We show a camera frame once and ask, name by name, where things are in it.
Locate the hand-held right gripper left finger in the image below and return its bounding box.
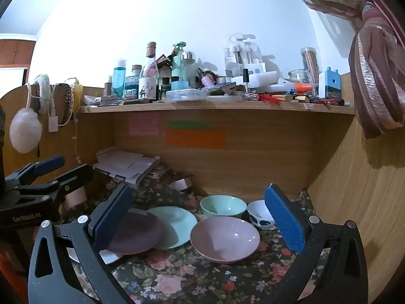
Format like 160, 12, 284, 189
28, 183, 134, 304

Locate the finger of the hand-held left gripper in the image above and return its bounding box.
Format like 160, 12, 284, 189
5, 156, 66, 187
17, 164, 94, 204

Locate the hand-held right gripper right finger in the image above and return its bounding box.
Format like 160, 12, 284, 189
264, 183, 369, 304

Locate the purple plate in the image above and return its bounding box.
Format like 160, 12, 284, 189
106, 208, 166, 255

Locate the white deep plate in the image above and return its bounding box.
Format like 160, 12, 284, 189
66, 245, 125, 265

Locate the pink bowl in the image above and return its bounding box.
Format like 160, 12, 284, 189
190, 217, 260, 264

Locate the light green plate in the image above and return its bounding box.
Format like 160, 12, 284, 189
146, 206, 198, 250

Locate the pink mug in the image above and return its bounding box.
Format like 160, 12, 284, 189
63, 185, 87, 210

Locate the white black-spotted bowl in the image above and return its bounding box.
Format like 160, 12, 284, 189
247, 200, 278, 230

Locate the white fluffy pompom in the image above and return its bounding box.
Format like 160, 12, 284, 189
9, 108, 43, 154

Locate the stack of white papers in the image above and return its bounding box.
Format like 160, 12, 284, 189
92, 148, 160, 186

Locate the wooden desk hutch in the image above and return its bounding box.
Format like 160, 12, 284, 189
0, 71, 405, 304

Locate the light green bowl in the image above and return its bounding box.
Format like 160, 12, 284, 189
199, 195, 247, 220

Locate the white fluffy headband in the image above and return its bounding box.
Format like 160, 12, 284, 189
32, 74, 54, 115

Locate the yellow headband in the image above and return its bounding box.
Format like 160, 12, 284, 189
73, 81, 84, 113

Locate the clipped white paper note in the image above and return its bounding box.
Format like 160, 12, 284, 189
169, 174, 194, 192

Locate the pink sticky note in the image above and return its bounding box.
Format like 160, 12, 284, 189
129, 114, 159, 136

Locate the dark floral tablecloth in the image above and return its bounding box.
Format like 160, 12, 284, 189
60, 177, 330, 304

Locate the clear bottle with blue liquid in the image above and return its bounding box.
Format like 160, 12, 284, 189
113, 59, 127, 99

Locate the blue glass jar with cork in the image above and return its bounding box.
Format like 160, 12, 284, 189
124, 65, 142, 99

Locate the orange sticky note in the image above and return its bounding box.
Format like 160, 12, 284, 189
167, 129, 227, 150

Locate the brown wooden cabinet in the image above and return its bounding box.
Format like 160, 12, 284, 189
0, 33, 38, 70

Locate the red tassel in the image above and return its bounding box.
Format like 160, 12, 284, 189
259, 93, 282, 106

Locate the tall bottle with pink label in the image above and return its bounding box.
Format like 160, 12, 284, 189
138, 42, 159, 100

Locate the green sticky note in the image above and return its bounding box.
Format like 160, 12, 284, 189
168, 120, 210, 130

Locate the white bottle with orange cap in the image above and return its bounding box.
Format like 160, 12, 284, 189
278, 82, 314, 93

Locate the clear plastic lidded box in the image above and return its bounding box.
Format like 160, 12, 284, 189
165, 89, 206, 102

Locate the blue and white box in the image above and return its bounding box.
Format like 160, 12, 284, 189
319, 67, 341, 99

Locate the empty glass jar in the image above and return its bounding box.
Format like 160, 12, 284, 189
289, 69, 312, 84

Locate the long white box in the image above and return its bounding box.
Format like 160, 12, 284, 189
231, 71, 279, 86

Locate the green pump bottle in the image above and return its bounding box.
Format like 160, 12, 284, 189
171, 42, 187, 83

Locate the tall clear canister of sticks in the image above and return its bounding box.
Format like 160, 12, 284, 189
300, 47, 319, 84

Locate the clear bottle with silver cap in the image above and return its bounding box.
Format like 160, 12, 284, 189
180, 51, 197, 89

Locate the pink nail polish bottle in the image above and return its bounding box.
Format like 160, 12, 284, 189
197, 67, 214, 87

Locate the toothbrush blister pack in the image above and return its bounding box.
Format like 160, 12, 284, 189
223, 35, 246, 78
245, 35, 266, 77

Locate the brown curtain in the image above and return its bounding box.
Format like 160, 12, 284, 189
278, 0, 405, 139

